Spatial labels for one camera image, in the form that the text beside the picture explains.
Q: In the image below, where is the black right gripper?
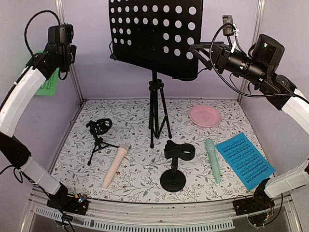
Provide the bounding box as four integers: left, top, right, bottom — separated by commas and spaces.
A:
189, 41, 267, 86

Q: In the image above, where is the green sheet music page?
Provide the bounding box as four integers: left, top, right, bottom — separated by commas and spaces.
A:
35, 50, 60, 97

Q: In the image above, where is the black music stand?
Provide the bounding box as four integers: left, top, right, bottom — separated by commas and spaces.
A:
108, 0, 203, 141

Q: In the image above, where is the black tripod microphone stand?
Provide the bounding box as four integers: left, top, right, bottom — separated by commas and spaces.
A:
86, 118, 119, 166

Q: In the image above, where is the mint green toy microphone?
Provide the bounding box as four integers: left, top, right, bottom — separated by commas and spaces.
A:
205, 139, 221, 184

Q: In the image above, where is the beige toy microphone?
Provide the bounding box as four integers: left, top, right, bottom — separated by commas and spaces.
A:
102, 144, 129, 189

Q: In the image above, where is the blue sheet music page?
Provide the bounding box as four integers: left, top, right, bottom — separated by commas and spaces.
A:
215, 133, 275, 191

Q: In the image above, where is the black round-base microphone stand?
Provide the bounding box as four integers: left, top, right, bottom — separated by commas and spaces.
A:
160, 140, 196, 193

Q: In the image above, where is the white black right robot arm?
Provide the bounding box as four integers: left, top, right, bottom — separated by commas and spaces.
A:
209, 34, 309, 211

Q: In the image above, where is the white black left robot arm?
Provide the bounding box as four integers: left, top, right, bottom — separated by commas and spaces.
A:
0, 22, 77, 210

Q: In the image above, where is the pink plastic plate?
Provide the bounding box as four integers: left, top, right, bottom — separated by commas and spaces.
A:
189, 105, 221, 128

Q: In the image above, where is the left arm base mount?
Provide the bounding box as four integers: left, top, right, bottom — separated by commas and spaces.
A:
47, 187, 89, 216

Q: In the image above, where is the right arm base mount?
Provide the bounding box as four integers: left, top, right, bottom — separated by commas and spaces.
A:
233, 178, 275, 227

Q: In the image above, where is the aluminium front rail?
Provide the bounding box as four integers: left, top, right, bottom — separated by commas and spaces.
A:
21, 188, 304, 232

